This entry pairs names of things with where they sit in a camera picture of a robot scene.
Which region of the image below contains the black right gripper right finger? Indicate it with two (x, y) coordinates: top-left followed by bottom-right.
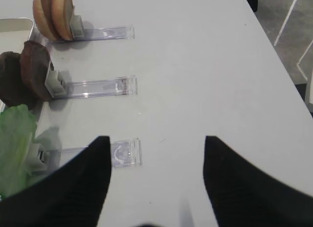
(203, 136), (313, 227)

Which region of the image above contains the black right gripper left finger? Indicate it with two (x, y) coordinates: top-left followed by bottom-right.
(0, 136), (112, 227)

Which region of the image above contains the grey lettuce pusher block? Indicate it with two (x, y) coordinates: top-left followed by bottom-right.
(25, 143), (49, 173)

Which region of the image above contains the clear lettuce pusher track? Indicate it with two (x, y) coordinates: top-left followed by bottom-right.
(47, 138), (142, 172)

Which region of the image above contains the standing green lettuce leaf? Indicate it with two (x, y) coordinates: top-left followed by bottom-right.
(0, 104), (37, 200)

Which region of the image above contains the outer brown meat patty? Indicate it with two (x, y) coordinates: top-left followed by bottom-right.
(20, 41), (52, 101)

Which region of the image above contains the grey patty pusher block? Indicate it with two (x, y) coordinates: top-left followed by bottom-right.
(45, 62), (66, 98)

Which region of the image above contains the clear patty pusher track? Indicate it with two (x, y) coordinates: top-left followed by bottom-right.
(52, 76), (137, 99)

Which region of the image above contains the clear bun pusher track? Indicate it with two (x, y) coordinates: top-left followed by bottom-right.
(50, 25), (135, 44)

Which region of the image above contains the grey bun pusher block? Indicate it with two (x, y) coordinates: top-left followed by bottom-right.
(70, 15), (85, 39)

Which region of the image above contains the white metal tray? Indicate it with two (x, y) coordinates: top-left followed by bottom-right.
(0, 18), (34, 111)

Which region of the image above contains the outer sesame bun half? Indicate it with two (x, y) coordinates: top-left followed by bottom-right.
(51, 0), (74, 41)

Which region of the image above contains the sesame bun half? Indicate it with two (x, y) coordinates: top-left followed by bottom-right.
(51, 0), (74, 41)
(32, 0), (61, 41)

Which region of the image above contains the inner sesame bun half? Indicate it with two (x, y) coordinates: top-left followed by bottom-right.
(32, 0), (61, 41)

